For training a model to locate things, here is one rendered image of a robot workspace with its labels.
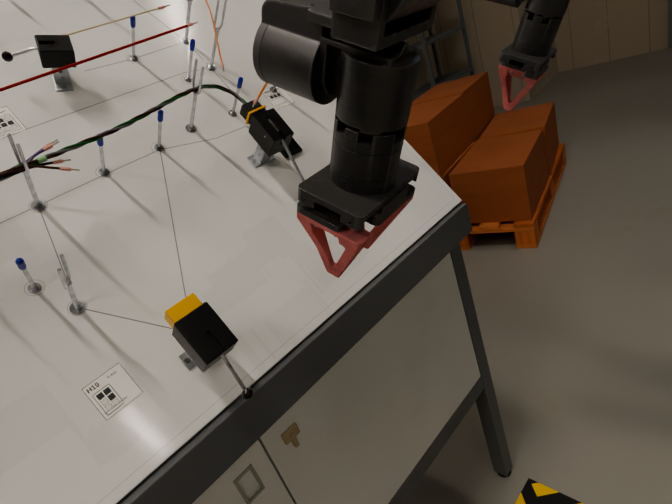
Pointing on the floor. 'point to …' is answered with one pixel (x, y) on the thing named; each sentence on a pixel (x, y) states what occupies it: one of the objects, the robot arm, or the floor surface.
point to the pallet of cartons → (490, 156)
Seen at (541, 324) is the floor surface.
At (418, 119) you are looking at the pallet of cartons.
